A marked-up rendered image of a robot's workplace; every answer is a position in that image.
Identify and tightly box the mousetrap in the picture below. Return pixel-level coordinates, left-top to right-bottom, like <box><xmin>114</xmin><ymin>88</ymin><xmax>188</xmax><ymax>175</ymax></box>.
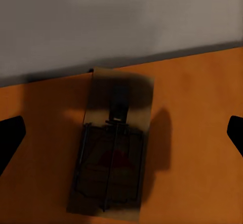
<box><xmin>66</xmin><ymin>66</ymin><xmax>155</xmax><ymax>222</ymax></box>

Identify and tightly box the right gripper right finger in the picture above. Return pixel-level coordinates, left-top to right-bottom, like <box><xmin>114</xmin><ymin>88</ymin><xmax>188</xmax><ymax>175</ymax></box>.
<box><xmin>227</xmin><ymin>116</ymin><xmax>243</xmax><ymax>156</ymax></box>

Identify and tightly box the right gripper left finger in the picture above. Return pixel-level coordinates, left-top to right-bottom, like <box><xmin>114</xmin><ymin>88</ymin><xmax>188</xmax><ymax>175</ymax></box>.
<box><xmin>0</xmin><ymin>116</ymin><xmax>26</xmax><ymax>176</ymax></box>

